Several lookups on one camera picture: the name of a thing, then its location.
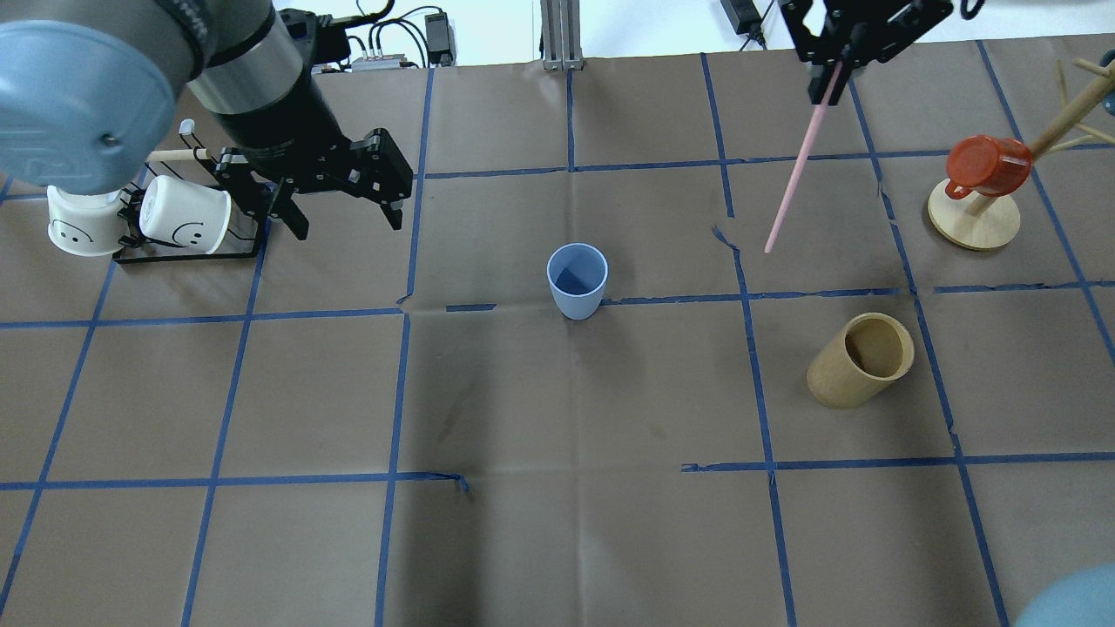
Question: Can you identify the white smiley mug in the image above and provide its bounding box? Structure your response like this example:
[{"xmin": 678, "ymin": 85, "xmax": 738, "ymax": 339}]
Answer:
[
  {"xmin": 139, "ymin": 175, "xmax": 232, "ymax": 254},
  {"xmin": 47, "ymin": 185, "xmax": 129, "ymax": 257}
]

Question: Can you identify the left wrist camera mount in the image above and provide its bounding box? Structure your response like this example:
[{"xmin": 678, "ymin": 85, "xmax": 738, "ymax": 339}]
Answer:
[{"xmin": 277, "ymin": 8, "xmax": 351, "ymax": 73}]

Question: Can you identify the aluminium frame post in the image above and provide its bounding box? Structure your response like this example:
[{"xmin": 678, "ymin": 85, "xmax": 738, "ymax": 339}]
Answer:
[{"xmin": 539, "ymin": 0, "xmax": 585, "ymax": 74}]

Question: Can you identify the blue plastic cup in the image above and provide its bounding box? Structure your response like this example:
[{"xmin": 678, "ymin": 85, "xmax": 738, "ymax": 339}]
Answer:
[{"xmin": 545, "ymin": 242, "xmax": 610, "ymax": 320}]

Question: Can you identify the white smiley mug outer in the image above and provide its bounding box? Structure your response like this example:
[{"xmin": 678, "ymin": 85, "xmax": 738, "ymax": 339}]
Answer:
[{"xmin": 47, "ymin": 185, "xmax": 129, "ymax": 257}]

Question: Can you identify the grey usb hub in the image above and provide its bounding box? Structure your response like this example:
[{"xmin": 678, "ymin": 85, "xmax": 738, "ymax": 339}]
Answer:
[{"xmin": 349, "ymin": 54, "xmax": 416, "ymax": 73}]

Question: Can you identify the orange red cup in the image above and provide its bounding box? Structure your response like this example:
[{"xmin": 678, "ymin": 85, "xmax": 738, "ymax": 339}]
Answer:
[{"xmin": 946, "ymin": 134, "xmax": 1034, "ymax": 201}]

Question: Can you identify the bamboo cylinder holder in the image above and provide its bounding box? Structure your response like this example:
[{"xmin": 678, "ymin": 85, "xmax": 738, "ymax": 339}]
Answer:
[{"xmin": 806, "ymin": 311, "xmax": 917, "ymax": 409}]

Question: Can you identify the black power adapter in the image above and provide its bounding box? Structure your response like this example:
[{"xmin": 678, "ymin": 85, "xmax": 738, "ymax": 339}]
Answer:
[
  {"xmin": 720, "ymin": 0, "xmax": 770, "ymax": 49},
  {"xmin": 423, "ymin": 11, "xmax": 456, "ymax": 67}
]

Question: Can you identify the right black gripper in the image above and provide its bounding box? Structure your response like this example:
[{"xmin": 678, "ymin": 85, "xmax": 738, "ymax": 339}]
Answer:
[{"xmin": 778, "ymin": 1, "xmax": 956, "ymax": 106}]

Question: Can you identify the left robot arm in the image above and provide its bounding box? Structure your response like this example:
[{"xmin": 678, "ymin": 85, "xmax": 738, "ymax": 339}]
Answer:
[{"xmin": 1, "ymin": 1, "xmax": 414, "ymax": 239}]

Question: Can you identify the black power adapter right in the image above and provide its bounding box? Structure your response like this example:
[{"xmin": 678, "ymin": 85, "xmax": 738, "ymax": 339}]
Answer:
[{"xmin": 720, "ymin": 0, "xmax": 770, "ymax": 49}]

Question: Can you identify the black wire mug rack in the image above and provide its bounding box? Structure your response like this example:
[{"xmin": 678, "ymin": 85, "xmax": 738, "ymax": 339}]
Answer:
[{"xmin": 112, "ymin": 118, "xmax": 275, "ymax": 266}]

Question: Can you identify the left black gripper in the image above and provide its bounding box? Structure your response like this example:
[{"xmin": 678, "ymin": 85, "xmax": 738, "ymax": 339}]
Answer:
[{"xmin": 227, "ymin": 128, "xmax": 414, "ymax": 241}]

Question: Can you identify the white smiley mug inner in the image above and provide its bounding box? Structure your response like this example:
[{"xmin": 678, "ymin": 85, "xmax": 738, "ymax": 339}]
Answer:
[{"xmin": 139, "ymin": 175, "xmax": 232, "ymax": 254}]

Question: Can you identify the pink chopstick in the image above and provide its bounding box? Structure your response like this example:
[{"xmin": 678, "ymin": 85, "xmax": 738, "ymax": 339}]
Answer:
[{"xmin": 763, "ymin": 61, "xmax": 844, "ymax": 253}]

